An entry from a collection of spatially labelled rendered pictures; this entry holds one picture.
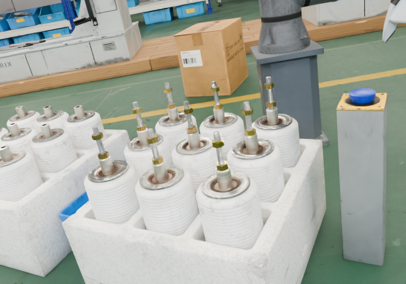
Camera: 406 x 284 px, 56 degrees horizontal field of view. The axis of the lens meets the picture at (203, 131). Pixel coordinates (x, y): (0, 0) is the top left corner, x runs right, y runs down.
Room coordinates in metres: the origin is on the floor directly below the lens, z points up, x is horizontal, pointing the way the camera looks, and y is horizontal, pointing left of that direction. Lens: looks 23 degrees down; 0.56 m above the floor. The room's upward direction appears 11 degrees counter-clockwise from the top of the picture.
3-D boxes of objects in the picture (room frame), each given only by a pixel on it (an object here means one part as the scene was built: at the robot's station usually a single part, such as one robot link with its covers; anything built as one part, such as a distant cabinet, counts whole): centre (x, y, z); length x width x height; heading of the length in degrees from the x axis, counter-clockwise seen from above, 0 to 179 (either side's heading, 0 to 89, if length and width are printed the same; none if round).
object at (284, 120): (0.70, -0.14, 0.25); 0.08 x 0.08 x 0.01
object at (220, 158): (0.50, -0.02, 0.30); 0.01 x 0.01 x 0.08
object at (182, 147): (0.67, 0.02, 0.25); 0.08 x 0.08 x 0.01
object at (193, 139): (0.67, 0.02, 0.26); 0.02 x 0.02 x 0.03
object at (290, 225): (0.67, 0.02, 0.09); 0.39 x 0.39 x 0.18; 58
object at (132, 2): (5.50, 0.71, 0.36); 0.50 x 0.38 x 0.21; 177
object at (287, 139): (0.70, -0.14, 0.16); 0.10 x 0.10 x 0.18
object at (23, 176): (0.79, 0.43, 0.16); 0.10 x 0.10 x 0.18
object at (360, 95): (0.58, -0.27, 0.32); 0.04 x 0.04 x 0.02
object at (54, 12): (5.61, 1.65, 0.36); 0.50 x 0.38 x 0.21; 174
